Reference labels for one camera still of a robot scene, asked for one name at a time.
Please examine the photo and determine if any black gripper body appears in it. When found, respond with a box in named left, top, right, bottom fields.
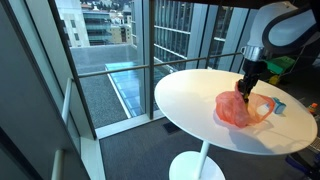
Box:
left=236, top=59, right=268, bottom=92

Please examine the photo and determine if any orange plastic bag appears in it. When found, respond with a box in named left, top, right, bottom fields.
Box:
left=214, top=81, right=276, bottom=130

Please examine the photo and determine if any blue Mentos gum container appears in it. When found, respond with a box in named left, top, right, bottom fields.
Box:
left=270, top=96, right=288, bottom=116

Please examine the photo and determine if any black clamp stand with orange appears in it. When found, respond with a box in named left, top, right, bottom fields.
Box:
left=306, top=101, right=320, bottom=118

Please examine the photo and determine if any metal window railing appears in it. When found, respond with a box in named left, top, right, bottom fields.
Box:
left=50, top=77, right=73, bottom=180
left=77, top=51, right=243, bottom=79

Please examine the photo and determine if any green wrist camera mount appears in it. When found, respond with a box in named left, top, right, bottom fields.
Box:
left=263, top=55, right=297, bottom=76

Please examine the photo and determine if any white table pedestal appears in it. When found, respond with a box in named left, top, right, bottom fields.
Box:
left=168, top=140, right=227, bottom=180

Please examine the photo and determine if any grey window frame post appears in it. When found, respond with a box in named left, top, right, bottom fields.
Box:
left=142, top=0, right=157, bottom=120
left=47, top=0, right=98, bottom=140

